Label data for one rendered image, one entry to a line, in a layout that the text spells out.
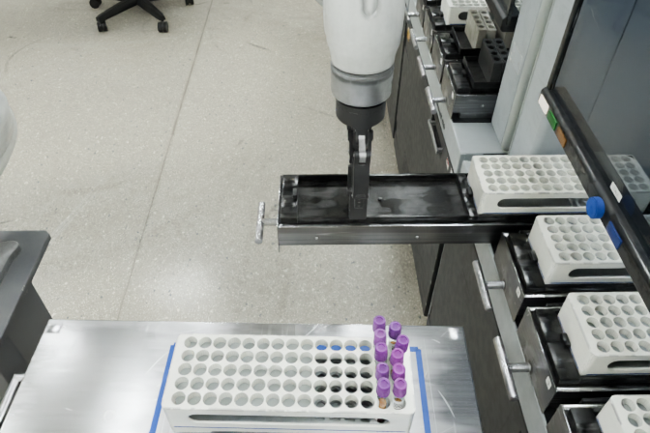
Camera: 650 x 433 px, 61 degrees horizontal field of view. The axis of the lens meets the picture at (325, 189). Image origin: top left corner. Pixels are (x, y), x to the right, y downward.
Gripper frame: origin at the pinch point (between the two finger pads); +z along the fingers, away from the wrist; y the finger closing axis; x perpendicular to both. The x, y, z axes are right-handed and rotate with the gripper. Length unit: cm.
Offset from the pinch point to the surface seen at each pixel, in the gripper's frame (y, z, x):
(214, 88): 165, 84, 58
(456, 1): 72, -1, -31
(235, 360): -32.8, -2.4, 17.5
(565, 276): -17.4, 2.1, -30.8
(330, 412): -40.2, -3.3, 5.7
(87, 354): -28.6, 2.3, 38.8
